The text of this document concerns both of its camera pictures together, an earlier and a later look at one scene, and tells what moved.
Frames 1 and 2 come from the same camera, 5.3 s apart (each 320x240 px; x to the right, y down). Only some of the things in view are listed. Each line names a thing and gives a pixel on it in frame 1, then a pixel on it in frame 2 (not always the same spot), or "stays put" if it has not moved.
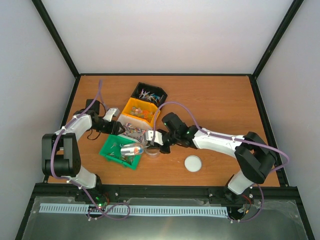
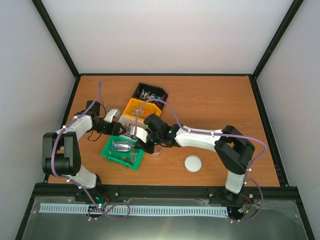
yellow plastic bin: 141,109 stays put
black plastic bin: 150,93 stays put
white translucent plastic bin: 135,127 stays put
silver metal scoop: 132,149 → 121,146
